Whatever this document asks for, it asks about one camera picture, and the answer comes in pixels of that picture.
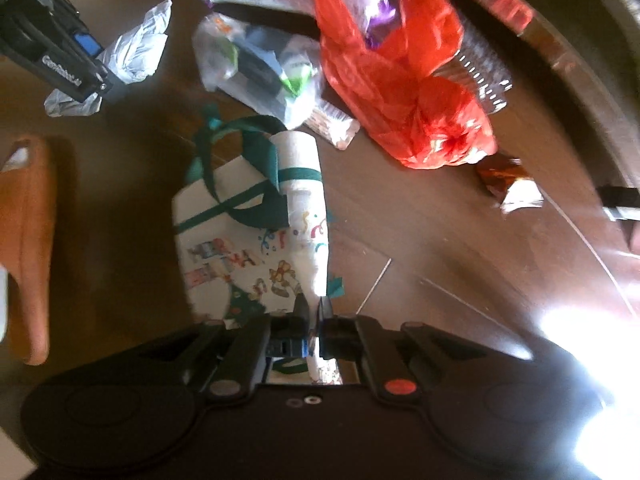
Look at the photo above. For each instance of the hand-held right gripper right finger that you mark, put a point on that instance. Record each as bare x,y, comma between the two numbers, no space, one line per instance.
340,335

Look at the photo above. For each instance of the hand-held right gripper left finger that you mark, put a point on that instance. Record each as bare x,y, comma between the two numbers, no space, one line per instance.
295,347

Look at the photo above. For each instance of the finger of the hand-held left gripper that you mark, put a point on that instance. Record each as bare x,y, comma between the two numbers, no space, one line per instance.
87,44

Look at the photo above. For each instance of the white paper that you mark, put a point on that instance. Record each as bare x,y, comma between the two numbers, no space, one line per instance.
135,50

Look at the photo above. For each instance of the white printed gift bag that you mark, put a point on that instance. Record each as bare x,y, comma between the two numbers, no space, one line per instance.
280,260

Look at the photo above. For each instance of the clear stick sachet wrapper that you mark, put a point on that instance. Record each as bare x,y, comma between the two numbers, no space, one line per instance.
335,125

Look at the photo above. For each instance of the clear plastic bag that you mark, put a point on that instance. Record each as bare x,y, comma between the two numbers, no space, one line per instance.
250,60

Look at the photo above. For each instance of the white object at right edge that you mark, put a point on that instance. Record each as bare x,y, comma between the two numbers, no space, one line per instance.
30,235

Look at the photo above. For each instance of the brown candy wrapper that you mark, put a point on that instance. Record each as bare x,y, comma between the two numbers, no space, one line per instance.
500,180

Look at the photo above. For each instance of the red plastic bag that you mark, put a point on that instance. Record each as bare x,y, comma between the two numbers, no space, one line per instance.
400,95

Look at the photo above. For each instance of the clear ribbed plastic tray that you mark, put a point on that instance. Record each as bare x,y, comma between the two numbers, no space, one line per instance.
482,77

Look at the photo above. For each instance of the purple wrapper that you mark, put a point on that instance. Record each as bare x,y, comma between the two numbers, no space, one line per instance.
381,12

